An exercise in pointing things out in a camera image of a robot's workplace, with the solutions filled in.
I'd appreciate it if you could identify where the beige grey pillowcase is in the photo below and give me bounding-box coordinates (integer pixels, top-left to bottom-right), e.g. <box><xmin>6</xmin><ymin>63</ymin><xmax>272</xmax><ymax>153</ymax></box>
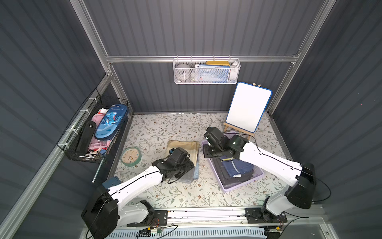
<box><xmin>165</xmin><ymin>140</ymin><xmax>200</xmax><ymax>183</ymax></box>

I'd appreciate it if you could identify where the purple plastic basket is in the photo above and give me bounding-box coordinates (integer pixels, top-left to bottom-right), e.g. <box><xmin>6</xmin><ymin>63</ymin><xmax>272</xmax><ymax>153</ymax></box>
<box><xmin>203</xmin><ymin>127</ymin><xmax>264</xmax><ymax>192</ymax></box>

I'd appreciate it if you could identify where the dark grey checked pillowcase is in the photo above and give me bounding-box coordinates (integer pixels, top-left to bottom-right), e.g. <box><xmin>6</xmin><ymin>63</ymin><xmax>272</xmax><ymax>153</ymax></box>
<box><xmin>211</xmin><ymin>158</ymin><xmax>253</xmax><ymax>189</ymax></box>

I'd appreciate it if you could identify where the navy blue pillowcase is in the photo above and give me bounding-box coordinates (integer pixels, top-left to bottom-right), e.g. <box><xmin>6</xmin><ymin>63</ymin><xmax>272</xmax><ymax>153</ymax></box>
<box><xmin>222</xmin><ymin>159</ymin><xmax>254</xmax><ymax>178</ymax></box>

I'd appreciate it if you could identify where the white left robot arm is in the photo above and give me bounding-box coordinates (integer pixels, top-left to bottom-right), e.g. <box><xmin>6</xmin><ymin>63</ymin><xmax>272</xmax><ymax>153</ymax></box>
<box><xmin>81</xmin><ymin>147</ymin><xmax>195</xmax><ymax>239</ymax></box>

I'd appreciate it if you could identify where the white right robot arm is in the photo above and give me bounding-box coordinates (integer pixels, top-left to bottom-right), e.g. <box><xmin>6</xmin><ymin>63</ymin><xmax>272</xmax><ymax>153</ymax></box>
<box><xmin>203</xmin><ymin>127</ymin><xmax>317</xmax><ymax>223</ymax></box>

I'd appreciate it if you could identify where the yellow box in basket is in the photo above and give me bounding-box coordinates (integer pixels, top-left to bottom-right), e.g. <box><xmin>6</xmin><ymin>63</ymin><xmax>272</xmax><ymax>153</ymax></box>
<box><xmin>206</xmin><ymin>61</ymin><xmax>230</xmax><ymax>67</ymax></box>

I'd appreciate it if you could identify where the green round clock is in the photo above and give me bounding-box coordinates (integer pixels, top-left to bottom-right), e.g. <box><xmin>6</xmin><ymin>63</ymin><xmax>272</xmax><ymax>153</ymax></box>
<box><xmin>120</xmin><ymin>147</ymin><xmax>142</xmax><ymax>167</ymax></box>

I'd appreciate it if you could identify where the blue framed whiteboard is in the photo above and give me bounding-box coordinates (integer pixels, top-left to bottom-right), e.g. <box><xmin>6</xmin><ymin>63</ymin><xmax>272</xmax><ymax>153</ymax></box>
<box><xmin>226</xmin><ymin>81</ymin><xmax>273</xmax><ymax>133</ymax></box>

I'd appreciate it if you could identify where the blue white packet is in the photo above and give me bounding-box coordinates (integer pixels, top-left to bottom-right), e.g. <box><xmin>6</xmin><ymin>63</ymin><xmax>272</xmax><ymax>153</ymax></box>
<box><xmin>195</xmin><ymin>64</ymin><xmax>230</xmax><ymax>84</ymax></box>

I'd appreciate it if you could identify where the blue shark pencil case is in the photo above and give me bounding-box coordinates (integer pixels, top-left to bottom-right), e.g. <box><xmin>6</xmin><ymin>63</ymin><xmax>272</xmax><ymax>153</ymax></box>
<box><xmin>95</xmin><ymin>104</ymin><xmax>129</xmax><ymax>140</ymax></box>

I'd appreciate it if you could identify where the white tape roll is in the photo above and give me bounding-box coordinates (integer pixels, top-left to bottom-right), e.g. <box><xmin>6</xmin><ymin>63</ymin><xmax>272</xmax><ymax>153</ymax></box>
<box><xmin>174</xmin><ymin>64</ymin><xmax>191</xmax><ymax>81</ymax></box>

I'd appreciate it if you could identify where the pink pouch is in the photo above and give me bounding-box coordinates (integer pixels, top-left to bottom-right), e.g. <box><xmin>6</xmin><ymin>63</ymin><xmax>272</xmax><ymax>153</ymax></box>
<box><xmin>88</xmin><ymin>108</ymin><xmax>111</xmax><ymax>154</ymax></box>

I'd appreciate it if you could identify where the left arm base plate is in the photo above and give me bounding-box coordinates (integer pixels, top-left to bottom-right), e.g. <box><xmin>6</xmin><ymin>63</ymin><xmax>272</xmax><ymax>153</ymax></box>
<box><xmin>142</xmin><ymin>210</ymin><xmax>169</xmax><ymax>227</ymax></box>

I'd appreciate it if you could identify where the white wire wall basket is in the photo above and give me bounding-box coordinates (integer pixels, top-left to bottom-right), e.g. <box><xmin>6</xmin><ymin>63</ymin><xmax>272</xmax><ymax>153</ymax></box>
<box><xmin>173</xmin><ymin>58</ymin><xmax>241</xmax><ymax>85</ymax></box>

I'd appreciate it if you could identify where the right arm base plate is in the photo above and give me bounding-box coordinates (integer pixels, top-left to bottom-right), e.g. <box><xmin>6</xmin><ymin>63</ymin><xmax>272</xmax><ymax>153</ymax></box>
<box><xmin>244</xmin><ymin>207</ymin><xmax>287</xmax><ymax>225</ymax></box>

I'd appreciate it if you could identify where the black wire wall basket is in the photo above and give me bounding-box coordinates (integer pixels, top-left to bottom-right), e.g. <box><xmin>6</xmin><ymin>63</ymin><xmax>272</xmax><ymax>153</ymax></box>
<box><xmin>58</xmin><ymin>95</ymin><xmax>129</xmax><ymax>164</ymax></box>

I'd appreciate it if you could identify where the black handle tool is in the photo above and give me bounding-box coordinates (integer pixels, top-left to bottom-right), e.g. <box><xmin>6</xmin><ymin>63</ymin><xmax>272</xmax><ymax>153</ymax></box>
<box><xmin>75</xmin><ymin>121</ymin><xmax>96</xmax><ymax>154</ymax></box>

